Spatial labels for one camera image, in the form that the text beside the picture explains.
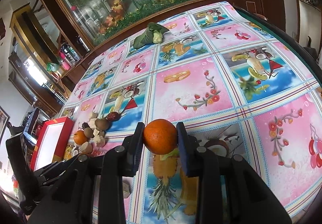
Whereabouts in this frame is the small dark date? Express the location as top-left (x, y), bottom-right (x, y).
top-left (82, 122), bottom-right (90, 130)

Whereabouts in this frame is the orange tangerine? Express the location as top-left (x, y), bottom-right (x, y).
top-left (143, 119), bottom-right (177, 155)
top-left (73, 130), bottom-right (88, 145)

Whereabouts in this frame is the colourful fruit print tablecloth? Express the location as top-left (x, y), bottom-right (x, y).
top-left (60, 1), bottom-right (321, 223)

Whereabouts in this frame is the cauliflower with green leaves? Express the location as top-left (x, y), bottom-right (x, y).
top-left (133, 22), bottom-right (169, 49)

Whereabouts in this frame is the dark red jujube date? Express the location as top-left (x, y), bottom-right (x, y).
top-left (106, 112), bottom-right (121, 122)

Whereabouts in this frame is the red white shallow box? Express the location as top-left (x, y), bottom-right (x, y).
top-left (31, 117), bottom-right (74, 171)

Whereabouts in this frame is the brown kiwi fruit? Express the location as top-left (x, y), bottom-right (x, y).
top-left (95, 118), bottom-right (110, 131)
top-left (84, 127), bottom-right (93, 138)

